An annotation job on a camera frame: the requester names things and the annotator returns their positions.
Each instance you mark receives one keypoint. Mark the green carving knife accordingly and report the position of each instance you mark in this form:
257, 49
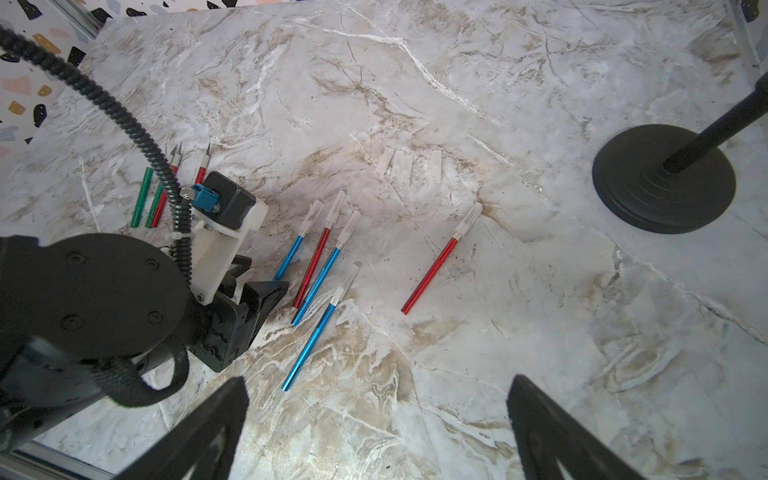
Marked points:
141, 198
157, 195

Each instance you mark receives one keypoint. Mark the clear cap of red knife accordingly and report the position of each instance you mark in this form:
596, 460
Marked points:
407, 170

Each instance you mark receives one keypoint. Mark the clear plastic knife cap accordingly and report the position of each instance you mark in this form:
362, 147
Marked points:
383, 162

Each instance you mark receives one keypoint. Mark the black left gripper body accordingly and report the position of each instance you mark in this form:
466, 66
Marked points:
229, 325

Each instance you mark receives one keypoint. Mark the black microphone stand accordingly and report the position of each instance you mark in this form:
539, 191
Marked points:
669, 180

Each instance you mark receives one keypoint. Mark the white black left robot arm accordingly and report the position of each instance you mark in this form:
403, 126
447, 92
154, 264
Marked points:
109, 316

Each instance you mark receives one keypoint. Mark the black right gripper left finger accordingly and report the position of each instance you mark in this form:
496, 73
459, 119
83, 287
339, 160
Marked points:
203, 445

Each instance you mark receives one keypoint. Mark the aluminium corner post left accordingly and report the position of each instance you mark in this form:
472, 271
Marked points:
79, 17

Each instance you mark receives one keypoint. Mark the red carving knife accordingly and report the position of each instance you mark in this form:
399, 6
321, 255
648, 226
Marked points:
174, 167
203, 165
330, 221
460, 232

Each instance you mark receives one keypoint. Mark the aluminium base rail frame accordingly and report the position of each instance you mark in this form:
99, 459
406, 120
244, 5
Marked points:
36, 461

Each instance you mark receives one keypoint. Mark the blue carving knife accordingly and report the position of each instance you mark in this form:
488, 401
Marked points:
342, 240
338, 295
308, 221

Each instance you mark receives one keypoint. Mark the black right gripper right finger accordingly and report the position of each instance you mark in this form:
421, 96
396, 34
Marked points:
551, 442

